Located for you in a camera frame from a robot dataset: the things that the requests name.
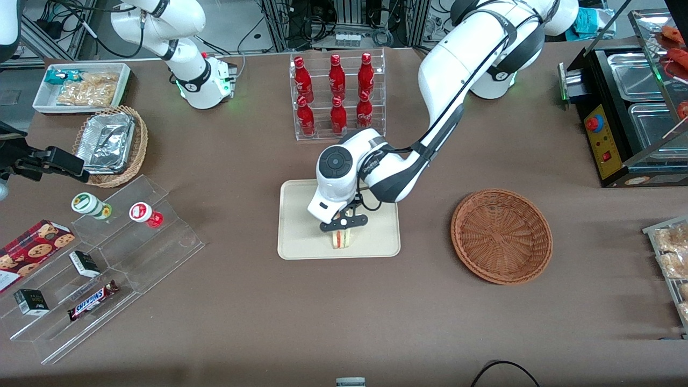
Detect red lid cup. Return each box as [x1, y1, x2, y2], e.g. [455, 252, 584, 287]
[129, 202, 164, 229]

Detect red cola bottle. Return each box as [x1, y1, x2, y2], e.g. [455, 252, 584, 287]
[293, 56, 314, 103]
[330, 96, 348, 135]
[356, 90, 374, 132]
[328, 54, 346, 100]
[358, 52, 375, 100]
[296, 96, 317, 137]

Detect clear acrylic stepped stand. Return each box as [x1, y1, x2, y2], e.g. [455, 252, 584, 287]
[0, 174, 206, 366]

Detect triangle sandwich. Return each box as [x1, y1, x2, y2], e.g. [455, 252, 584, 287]
[332, 209, 356, 250]

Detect fried food piece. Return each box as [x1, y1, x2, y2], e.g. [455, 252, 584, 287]
[653, 223, 688, 253]
[658, 252, 688, 280]

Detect tray of packaged bread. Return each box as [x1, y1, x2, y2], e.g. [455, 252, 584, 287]
[642, 215, 688, 334]

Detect small black box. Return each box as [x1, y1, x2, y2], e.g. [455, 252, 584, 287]
[13, 289, 50, 316]
[69, 250, 102, 278]

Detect white rectangular plastic bin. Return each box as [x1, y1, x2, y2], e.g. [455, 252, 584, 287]
[32, 62, 132, 116]

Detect beige rectangular serving tray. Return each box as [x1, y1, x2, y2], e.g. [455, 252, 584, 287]
[277, 177, 402, 260]

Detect black food warmer machine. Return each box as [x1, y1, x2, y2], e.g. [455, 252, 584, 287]
[558, 0, 688, 189]

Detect red food pieces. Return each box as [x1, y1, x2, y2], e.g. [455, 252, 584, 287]
[657, 24, 688, 68]

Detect green lid cup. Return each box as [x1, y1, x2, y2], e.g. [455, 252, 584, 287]
[71, 192, 112, 221]

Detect stainless steel pan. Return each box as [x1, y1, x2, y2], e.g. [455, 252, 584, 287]
[627, 101, 688, 163]
[606, 52, 668, 103]

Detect brown round wicker basket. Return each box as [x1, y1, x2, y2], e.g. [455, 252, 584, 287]
[450, 188, 554, 285]

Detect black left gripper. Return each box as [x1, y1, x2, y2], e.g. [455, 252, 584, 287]
[331, 195, 362, 241]

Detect black loop cable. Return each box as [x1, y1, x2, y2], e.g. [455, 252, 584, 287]
[471, 360, 541, 387]

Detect clear acrylic bottle rack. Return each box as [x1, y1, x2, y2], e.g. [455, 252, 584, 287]
[289, 48, 386, 142]

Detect light oval wicker basket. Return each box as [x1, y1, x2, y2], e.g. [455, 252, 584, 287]
[73, 105, 149, 189]

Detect clear bag of snacks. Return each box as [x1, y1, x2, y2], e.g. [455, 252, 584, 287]
[56, 71, 120, 107]

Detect teal snack packet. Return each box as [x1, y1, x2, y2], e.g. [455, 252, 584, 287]
[44, 69, 87, 85]

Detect snickers chocolate bar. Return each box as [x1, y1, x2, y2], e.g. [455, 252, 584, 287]
[67, 280, 120, 322]

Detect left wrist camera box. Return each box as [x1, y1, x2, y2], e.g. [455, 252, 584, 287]
[320, 213, 369, 232]

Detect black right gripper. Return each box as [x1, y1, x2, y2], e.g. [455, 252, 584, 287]
[0, 121, 90, 184]

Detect aluminium foil container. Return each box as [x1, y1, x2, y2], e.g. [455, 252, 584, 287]
[75, 112, 136, 174]

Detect teal plastic bag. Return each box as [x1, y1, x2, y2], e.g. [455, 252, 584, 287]
[572, 8, 614, 41]

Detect red cookie box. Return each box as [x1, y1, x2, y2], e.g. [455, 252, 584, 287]
[0, 219, 76, 295]

